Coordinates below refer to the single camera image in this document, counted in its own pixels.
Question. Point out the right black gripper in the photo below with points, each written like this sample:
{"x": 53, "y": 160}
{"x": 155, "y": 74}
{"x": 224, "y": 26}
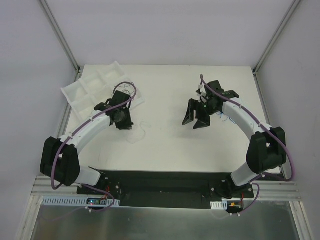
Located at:
{"x": 200, "y": 110}

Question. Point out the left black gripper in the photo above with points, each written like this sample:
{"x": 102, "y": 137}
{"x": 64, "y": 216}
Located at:
{"x": 125, "y": 124}

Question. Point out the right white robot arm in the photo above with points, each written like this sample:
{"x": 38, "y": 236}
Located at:
{"x": 267, "y": 145}

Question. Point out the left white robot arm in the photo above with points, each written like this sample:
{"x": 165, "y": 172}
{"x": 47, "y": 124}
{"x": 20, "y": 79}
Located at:
{"x": 60, "y": 156}

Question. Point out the white foam compartment tray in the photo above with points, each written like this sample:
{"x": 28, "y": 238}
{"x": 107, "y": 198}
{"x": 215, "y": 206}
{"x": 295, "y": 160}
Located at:
{"x": 95, "y": 86}

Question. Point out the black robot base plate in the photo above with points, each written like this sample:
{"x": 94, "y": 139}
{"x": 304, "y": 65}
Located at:
{"x": 160, "y": 189}

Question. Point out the right white cable duct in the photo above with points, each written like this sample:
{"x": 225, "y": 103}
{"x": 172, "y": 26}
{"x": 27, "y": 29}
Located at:
{"x": 219, "y": 205}

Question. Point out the white cable duct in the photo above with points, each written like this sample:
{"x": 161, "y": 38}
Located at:
{"x": 69, "y": 201}
{"x": 219, "y": 205}

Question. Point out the left white cable duct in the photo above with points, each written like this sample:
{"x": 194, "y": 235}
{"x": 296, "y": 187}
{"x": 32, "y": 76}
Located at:
{"x": 69, "y": 201}

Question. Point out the aluminium front rail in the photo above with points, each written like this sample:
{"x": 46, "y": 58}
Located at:
{"x": 269, "y": 190}

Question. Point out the left aluminium frame post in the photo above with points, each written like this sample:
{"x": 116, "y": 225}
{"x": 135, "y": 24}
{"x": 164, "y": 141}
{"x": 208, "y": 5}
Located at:
{"x": 59, "y": 34}

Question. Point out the aluminium frame post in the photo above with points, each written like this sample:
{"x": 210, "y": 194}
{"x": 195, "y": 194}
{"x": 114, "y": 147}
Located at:
{"x": 59, "y": 34}
{"x": 277, "y": 34}

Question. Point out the right aluminium frame post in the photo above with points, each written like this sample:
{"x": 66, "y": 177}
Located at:
{"x": 277, "y": 34}

